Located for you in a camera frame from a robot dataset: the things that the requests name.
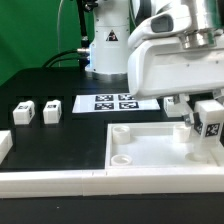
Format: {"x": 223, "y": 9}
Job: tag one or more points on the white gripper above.
{"x": 161, "y": 67}

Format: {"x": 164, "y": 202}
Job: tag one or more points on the white square tabletop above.
{"x": 152, "y": 145}

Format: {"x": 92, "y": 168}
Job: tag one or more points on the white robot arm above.
{"x": 121, "y": 26}

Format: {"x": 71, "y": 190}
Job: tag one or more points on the white marker sheet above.
{"x": 111, "y": 103}

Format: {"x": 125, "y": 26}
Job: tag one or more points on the white left fence block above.
{"x": 5, "y": 143}

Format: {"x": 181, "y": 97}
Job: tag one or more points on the white front fence wall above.
{"x": 111, "y": 182}

